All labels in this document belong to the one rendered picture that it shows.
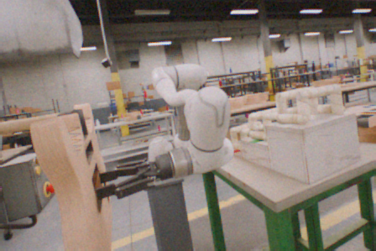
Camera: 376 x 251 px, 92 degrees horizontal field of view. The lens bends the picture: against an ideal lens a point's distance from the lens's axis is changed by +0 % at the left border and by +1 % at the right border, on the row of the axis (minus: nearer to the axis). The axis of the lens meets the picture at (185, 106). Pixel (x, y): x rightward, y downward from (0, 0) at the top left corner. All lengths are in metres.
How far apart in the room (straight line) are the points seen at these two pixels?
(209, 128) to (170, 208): 1.04
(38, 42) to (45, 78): 11.91
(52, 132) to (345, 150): 0.83
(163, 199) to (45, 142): 1.11
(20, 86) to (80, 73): 2.92
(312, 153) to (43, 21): 0.77
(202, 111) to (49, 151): 0.31
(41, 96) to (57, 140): 12.01
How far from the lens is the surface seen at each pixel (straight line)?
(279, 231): 0.68
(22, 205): 0.93
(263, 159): 0.80
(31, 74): 12.65
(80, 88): 11.90
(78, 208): 0.46
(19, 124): 0.65
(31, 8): 0.52
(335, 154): 0.78
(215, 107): 0.45
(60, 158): 0.39
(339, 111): 0.82
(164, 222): 1.49
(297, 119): 0.68
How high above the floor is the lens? 1.25
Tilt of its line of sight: 3 degrees down
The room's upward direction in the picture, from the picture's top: 9 degrees counter-clockwise
